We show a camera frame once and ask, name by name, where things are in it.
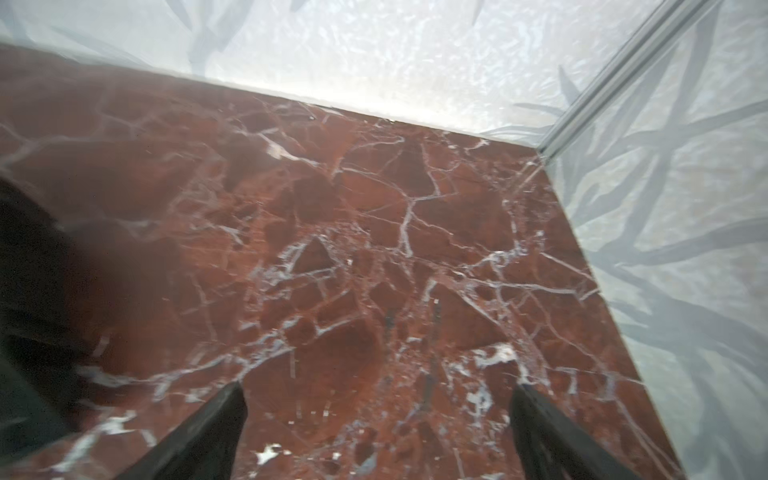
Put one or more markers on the black plastic bin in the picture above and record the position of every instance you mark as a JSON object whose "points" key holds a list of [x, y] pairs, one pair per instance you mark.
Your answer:
{"points": [[39, 346]]}

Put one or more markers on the aluminium corner frame post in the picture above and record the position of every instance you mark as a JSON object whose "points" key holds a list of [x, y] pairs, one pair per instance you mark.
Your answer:
{"points": [[656, 35]]}

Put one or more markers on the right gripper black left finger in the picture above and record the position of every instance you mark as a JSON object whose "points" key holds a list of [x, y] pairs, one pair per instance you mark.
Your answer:
{"points": [[203, 446]]}

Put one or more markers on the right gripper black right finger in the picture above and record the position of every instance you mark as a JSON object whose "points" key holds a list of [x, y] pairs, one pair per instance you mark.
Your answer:
{"points": [[551, 446]]}

